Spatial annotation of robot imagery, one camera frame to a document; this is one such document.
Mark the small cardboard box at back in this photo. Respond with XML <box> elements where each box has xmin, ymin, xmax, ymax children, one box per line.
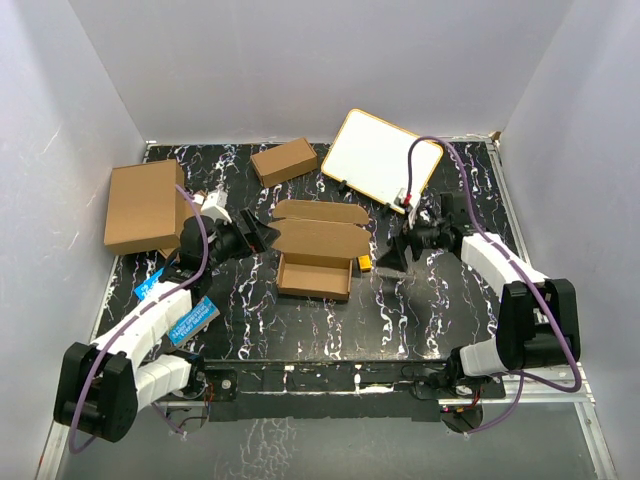
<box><xmin>251</xmin><ymin>138</ymin><xmax>318</xmax><ymax>188</ymax></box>

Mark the yellow rectangular block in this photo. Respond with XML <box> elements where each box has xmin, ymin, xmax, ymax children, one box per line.
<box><xmin>357</xmin><ymin>255</ymin><xmax>373</xmax><ymax>273</ymax></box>

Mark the large closed cardboard box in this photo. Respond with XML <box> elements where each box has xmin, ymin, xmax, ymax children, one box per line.
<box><xmin>104</xmin><ymin>159</ymin><xmax>186</xmax><ymax>256</ymax></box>

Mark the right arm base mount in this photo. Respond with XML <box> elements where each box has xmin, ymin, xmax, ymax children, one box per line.
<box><xmin>408</xmin><ymin>347</ymin><xmax>504</xmax><ymax>402</ymax></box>

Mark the white board orange rim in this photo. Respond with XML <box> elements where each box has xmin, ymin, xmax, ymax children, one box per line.
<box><xmin>321</xmin><ymin>109</ymin><xmax>444</xmax><ymax>214</ymax></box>

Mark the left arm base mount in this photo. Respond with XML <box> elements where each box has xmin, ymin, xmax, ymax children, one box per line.
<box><xmin>159</xmin><ymin>369</ymin><xmax>238</xmax><ymax>404</ymax></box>

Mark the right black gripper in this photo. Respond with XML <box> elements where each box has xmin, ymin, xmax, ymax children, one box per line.
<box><xmin>376</xmin><ymin>210</ymin><xmax>451</xmax><ymax>271</ymax></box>

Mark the colourful children's book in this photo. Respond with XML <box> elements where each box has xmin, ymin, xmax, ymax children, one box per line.
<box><xmin>134</xmin><ymin>268</ymin><xmax>220</xmax><ymax>348</ymax></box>

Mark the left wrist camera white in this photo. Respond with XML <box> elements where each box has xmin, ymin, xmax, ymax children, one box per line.
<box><xmin>200</xmin><ymin>190</ymin><xmax>232</xmax><ymax>223</ymax></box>

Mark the flat cardboard box under large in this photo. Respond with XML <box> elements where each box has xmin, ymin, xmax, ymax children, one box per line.
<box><xmin>158</xmin><ymin>190</ymin><xmax>207</xmax><ymax>259</ymax></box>

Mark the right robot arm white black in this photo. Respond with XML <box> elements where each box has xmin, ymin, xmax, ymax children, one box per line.
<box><xmin>376</xmin><ymin>193</ymin><xmax>581</xmax><ymax>397</ymax></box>

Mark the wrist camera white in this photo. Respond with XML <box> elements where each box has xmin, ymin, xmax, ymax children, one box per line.
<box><xmin>200</xmin><ymin>190</ymin><xmax>232</xmax><ymax>223</ymax></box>
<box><xmin>395</xmin><ymin>188</ymin><xmax>417</xmax><ymax>229</ymax></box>

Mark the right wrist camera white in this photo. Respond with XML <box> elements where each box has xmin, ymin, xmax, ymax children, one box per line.
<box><xmin>395</xmin><ymin>188</ymin><xmax>417</xmax><ymax>229</ymax></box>

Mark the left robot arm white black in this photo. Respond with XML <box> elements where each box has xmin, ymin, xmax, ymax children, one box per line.
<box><xmin>53</xmin><ymin>209</ymin><xmax>280</xmax><ymax>442</ymax></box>

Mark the aluminium frame rail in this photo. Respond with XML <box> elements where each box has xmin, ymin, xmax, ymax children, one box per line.
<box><xmin>37</xmin><ymin>364</ymin><xmax>617</xmax><ymax>479</ymax></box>

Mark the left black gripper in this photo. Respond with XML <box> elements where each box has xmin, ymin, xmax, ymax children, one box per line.
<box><xmin>204</xmin><ymin>209</ymin><xmax>280</xmax><ymax>271</ymax></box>

